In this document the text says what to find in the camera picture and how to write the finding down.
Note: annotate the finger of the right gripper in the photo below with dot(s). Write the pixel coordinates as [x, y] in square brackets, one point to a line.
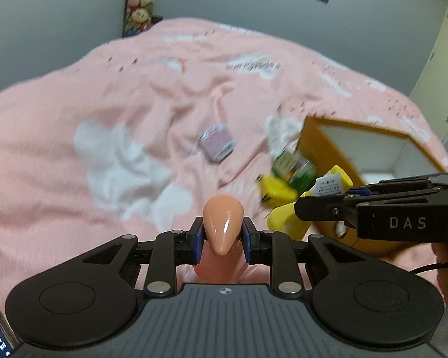
[409, 184]
[328, 208]

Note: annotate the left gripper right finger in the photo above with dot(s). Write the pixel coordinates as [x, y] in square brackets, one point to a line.
[284, 256]

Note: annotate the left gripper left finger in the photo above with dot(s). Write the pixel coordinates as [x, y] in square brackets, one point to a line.
[123, 256]

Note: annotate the green snack packet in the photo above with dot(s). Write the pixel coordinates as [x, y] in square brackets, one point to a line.
[296, 170]

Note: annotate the peach beauty sponge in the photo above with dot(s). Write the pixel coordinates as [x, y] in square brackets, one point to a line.
[222, 218]

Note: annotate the orange white storage box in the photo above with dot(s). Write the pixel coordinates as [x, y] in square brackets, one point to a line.
[368, 154]

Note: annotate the white door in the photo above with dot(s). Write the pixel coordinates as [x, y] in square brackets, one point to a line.
[431, 90]

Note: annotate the pink cloud-print bedspread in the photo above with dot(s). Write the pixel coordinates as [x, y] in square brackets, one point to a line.
[109, 145]

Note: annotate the pink white tin case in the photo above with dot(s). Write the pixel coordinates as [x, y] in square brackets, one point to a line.
[217, 143]

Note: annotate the hanging plush toy stack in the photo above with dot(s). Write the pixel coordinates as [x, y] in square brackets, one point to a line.
[138, 17]

